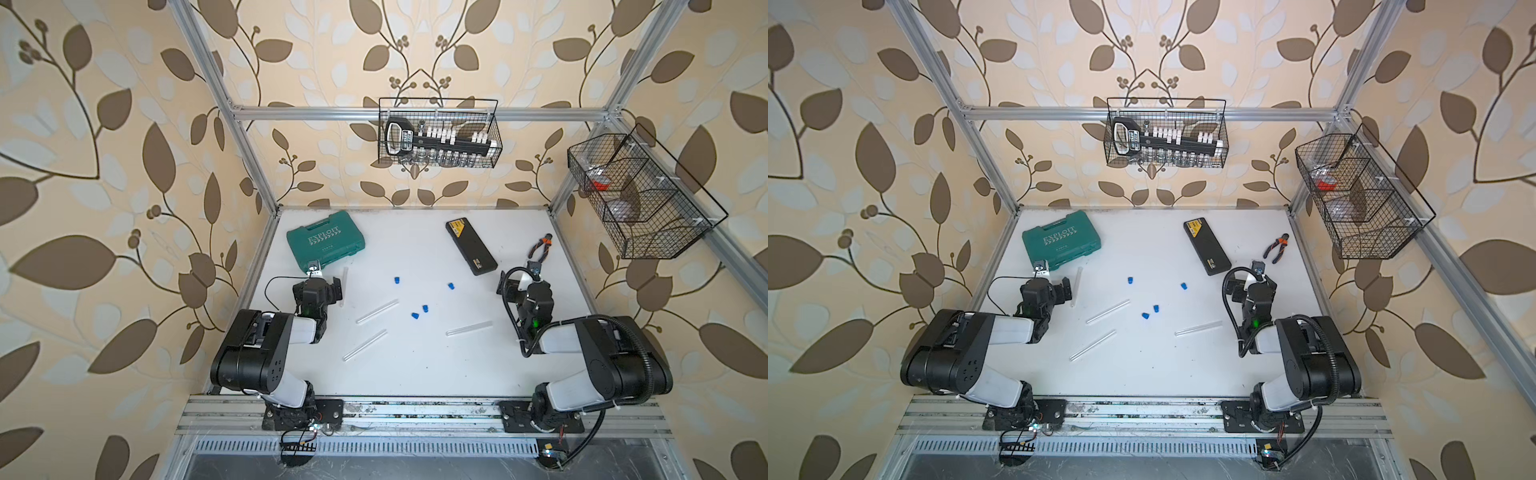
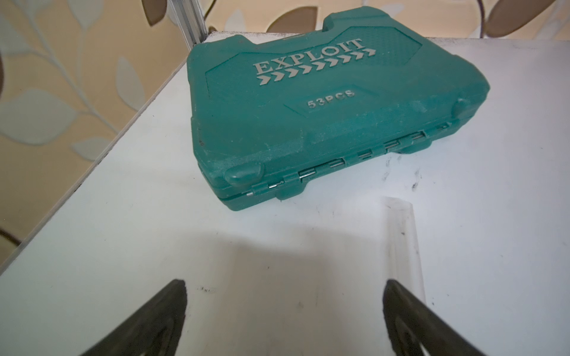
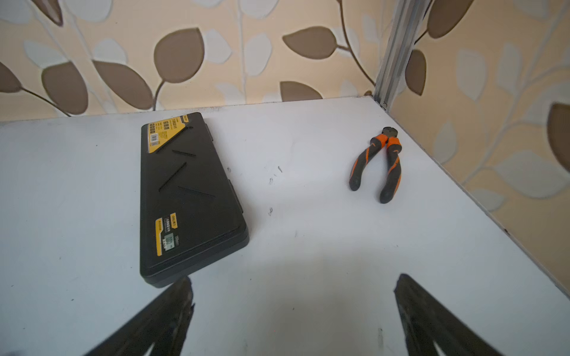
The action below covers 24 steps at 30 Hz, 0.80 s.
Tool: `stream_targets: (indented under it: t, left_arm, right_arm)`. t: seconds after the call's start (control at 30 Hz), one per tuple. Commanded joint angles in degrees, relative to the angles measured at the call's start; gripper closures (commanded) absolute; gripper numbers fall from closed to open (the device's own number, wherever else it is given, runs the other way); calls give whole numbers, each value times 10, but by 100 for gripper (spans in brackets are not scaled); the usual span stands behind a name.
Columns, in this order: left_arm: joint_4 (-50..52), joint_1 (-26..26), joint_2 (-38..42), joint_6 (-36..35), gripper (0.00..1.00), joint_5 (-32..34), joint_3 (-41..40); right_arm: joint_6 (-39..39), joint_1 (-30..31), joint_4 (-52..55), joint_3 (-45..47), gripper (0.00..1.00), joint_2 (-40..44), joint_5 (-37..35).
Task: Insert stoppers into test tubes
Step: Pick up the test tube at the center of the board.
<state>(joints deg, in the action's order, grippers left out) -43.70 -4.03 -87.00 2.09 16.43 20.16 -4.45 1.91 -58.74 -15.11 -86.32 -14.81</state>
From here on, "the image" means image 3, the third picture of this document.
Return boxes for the orange black pliers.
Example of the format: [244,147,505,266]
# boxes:
[348,126,402,204]

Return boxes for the aluminium frame post right rear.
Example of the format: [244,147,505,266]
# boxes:
[373,1,430,112]

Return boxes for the black flat tool case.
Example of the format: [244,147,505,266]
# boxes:
[140,112,249,288]

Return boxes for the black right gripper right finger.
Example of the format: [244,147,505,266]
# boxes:
[394,274,500,355]

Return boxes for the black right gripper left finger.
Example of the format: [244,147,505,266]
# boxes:
[88,277,194,355]

